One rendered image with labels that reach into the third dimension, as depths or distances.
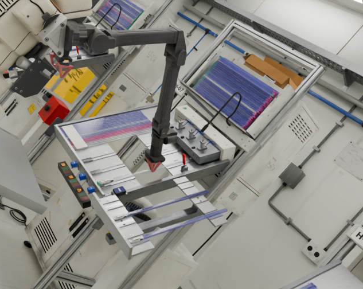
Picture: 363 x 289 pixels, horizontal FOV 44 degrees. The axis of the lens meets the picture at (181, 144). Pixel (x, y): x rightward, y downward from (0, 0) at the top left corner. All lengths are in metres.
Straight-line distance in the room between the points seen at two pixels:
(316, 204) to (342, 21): 1.78
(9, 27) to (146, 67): 1.99
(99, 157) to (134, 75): 1.38
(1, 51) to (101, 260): 1.17
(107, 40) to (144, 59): 1.88
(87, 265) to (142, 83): 1.71
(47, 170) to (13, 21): 2.12
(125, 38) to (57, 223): 1.35
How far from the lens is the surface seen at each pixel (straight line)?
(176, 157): 2.36
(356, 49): 4.33
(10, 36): 1.79
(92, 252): 2.48
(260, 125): 2.36
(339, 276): 1.97
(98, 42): 1.70
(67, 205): 2.74
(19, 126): 3.53
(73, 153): 2.36
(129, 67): 3.55
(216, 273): 3.93
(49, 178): 3.78
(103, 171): 2.25
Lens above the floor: 1.25
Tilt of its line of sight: 3 degrees down
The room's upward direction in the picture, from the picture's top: 41 degrees clockwise
